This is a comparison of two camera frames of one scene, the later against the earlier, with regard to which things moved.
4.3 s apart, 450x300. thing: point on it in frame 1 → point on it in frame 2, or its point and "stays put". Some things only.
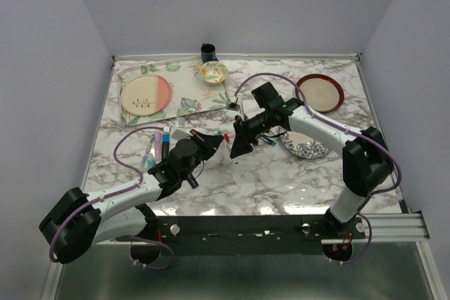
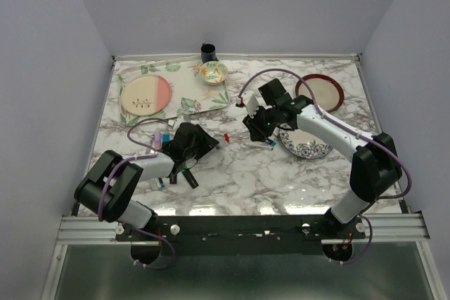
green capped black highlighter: (192, 181) stays put
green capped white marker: (228, 148) → (266, 147)
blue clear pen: (268, 141) stays put
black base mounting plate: (245, 235) stays put
